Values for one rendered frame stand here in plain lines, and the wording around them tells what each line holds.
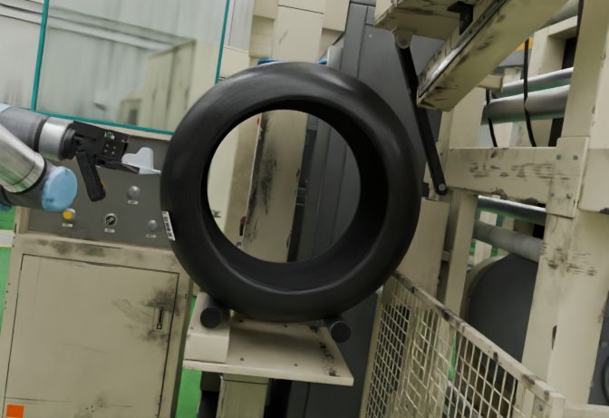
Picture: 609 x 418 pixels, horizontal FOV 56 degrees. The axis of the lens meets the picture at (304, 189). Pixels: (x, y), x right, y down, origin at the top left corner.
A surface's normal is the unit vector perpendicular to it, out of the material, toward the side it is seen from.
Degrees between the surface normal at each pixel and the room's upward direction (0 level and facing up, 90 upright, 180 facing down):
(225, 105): 83
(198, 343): 90
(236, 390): 90
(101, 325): 90
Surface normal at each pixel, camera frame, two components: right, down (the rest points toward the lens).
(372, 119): 0.24, -0.07
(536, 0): -0.11, 0.96
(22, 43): 0.48, 0.12
